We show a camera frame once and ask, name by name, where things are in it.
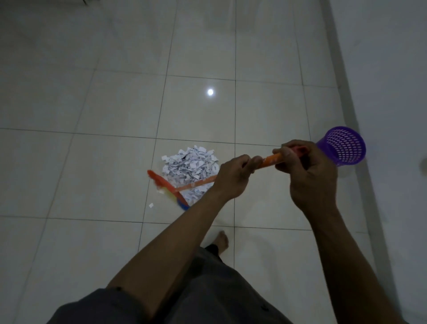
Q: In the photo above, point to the person's right hand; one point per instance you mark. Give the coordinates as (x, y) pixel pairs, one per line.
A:
(313, 182)

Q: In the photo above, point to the person's left hand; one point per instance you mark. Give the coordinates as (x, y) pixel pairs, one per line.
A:
(232, 178)

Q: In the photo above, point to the person's left fingers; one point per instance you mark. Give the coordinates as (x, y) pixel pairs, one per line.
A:
(252, 162)

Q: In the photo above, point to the person's right thumb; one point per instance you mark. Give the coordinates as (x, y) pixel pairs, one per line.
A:
(283, 166)

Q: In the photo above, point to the orange broom with colourful bristles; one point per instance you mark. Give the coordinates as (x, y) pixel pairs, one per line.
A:
(200, 183)

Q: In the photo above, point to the person's right forearm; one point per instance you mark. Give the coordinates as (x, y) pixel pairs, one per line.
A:
(350, 263)

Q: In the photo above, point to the person's left forearm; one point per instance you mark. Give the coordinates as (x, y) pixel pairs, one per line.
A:
(173, 253)

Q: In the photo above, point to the purple plastic mesh basket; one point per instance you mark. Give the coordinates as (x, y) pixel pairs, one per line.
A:
(345, 147)

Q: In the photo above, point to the pile of torn paper scraps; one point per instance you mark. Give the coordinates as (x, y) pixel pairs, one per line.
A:
(186, 164)

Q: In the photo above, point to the person's bare foot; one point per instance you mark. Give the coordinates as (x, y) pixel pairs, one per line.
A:
(222, 242)

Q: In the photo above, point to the dark grey shorts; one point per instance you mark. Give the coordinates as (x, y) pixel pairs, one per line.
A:
(213, 293)

